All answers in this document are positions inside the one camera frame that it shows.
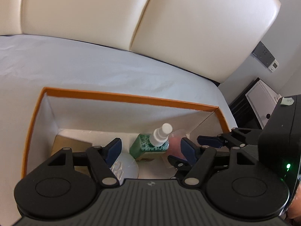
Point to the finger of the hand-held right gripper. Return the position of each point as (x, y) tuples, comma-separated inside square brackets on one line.
[(176, 162), (209, 140)]

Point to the person's right hand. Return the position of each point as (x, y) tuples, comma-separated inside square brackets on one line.
[(295, 214)]

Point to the green spray bottle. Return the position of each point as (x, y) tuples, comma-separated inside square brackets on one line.
[(143, 146)]

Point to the brown cardboard box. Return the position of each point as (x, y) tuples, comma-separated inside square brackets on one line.
[(70, 143)]

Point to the pink plastic bottle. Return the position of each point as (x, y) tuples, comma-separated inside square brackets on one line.
[(175, 143)]

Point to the white wall thermostat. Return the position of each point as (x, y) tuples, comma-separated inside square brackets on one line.
[(273, 66)]

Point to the grey wall switch panel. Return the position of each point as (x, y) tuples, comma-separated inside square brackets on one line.
[(263, 53)]

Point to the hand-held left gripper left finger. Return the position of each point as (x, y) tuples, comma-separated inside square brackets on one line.
[(114, 149)]

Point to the orange cardboard box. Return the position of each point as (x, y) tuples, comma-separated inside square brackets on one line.
[(131, 115)]

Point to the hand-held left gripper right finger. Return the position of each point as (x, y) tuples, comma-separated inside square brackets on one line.
[(188, 150)]

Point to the white black nightstand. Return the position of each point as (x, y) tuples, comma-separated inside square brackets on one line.
[(258, 98)]

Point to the cream padded headboard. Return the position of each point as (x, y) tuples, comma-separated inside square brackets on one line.
[(94, 11)]

